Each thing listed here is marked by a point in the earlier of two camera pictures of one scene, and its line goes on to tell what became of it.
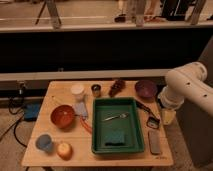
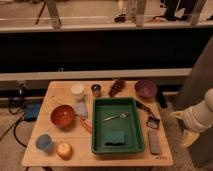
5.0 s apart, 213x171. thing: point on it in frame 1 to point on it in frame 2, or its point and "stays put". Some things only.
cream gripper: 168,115 to 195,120
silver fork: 123,115 stays put
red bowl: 62,116 stays put
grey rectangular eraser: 154,135 stays put
